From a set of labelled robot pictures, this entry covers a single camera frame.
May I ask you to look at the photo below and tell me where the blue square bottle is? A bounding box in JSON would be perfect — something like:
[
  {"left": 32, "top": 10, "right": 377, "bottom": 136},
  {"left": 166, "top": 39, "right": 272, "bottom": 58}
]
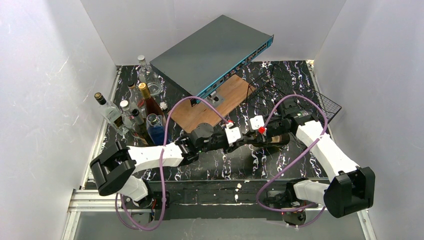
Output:
[{"left": 146, "top": 113, "right": 166, "bottom": 146}]

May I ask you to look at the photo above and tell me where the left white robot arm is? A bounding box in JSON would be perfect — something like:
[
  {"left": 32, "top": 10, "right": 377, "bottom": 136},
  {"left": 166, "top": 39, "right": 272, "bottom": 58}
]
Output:
[{"left": 89, "top": 123, "right": 244, "bottom": 201}]

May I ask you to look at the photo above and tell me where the clear bottle black gold label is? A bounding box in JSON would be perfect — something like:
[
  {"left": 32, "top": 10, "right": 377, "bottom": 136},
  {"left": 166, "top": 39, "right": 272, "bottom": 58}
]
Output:
[{"left": 128, "top": 82, "right": 144, "bottom": 110}]

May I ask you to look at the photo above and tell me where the wooden board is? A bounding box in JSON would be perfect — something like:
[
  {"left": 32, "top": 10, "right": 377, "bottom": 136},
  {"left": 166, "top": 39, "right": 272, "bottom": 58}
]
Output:
[{"left": 167, "top": 74, "right": 256, "bottom": 134}]

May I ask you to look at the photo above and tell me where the clear silver capped bottle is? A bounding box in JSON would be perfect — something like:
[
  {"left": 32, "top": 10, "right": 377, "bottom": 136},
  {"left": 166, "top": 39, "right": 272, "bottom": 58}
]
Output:
[{"left": 119, "top": 100, "right": 136, "bottom": 130}]

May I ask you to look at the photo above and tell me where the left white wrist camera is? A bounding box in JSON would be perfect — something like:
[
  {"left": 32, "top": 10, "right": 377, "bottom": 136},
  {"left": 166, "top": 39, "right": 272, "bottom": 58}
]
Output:
[{"left": 224, "top": 126, "right": 243, "bottom": 146}]

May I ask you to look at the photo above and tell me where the aluminium frame rail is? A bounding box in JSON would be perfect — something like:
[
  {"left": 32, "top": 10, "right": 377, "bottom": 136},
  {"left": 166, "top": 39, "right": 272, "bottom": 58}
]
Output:
[{"left": 60, "top": 65, "right": 137, "bottom": 240}]

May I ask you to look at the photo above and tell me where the clear gold label liquor bottle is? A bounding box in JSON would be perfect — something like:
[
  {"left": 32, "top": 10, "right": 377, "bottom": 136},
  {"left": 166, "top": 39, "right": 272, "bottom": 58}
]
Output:
[{"left": 94, "top": 92, "right": 128, "bottom": 137}]

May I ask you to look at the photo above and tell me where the silver capped dark wine bottle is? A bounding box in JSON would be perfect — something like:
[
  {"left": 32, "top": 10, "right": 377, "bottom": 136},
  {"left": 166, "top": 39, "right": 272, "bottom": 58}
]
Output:
[{"left": 131, "top": 109, "right": 154, "bottom": 146}]

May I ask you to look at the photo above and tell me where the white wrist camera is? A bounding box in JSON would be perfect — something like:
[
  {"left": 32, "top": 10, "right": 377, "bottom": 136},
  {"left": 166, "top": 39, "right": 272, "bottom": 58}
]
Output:
[
  {"left": 248, "top": 115, "right": 267, "bottom": 136},
  {"left": 224, "top": 126, "right": 243, "bottom": 146}
]

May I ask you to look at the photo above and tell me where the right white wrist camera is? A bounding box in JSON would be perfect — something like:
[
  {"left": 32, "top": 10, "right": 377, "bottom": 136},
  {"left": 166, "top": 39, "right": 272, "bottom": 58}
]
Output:
[{"left": 248, "top": 115, "right": 267, "bottom": 136}]

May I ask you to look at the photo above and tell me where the gold capped wine bottle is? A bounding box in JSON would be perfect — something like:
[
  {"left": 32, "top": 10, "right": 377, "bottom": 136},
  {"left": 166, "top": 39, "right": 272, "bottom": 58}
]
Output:
[{"left": 138, "top": 82, "right": 166, "bottom": 124}]

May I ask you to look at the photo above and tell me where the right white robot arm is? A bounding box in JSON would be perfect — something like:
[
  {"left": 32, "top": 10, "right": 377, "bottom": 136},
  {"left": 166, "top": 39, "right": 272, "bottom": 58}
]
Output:
[{"left": 255, "top": 97, "right": 376, "bottom": 218}]

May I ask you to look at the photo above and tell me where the white plastic faucet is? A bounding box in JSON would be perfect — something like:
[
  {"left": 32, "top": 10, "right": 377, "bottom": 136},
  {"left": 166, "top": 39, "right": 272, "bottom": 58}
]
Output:
[{"left": 159, "top": 101, "right": 168, "bottom": 112}]

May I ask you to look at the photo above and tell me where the teal network switch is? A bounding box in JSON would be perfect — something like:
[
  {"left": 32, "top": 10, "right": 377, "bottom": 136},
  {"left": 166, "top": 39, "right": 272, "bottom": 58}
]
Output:
[{"left": 150, "top": 15, "right": 274, "bottom": 99}]

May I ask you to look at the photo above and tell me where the clear round glass bottle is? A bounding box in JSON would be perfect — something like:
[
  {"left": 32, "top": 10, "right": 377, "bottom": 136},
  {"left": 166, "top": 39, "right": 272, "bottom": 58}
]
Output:
[{"left": 137, "top": 55, "right": 163, "bottom": 96}]

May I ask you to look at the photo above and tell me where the black wire wine rack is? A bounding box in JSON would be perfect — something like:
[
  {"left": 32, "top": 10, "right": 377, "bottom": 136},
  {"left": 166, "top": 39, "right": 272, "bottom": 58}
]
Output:
[{"left": 244, "top": 61, "right": 342, "bottom": 122}]

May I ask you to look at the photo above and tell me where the dark bottle brown label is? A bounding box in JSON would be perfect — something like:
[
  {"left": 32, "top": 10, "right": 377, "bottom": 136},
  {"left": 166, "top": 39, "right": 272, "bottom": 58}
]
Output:
[{"left": 252, "top": 133, "right": 291, "bottom": 148}]

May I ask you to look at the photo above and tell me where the metal switch stand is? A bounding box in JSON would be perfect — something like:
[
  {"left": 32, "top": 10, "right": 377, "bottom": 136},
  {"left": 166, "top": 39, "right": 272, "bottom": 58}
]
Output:
[{"left": 206, "top": 91, "right": 225, "bottom": 108}]

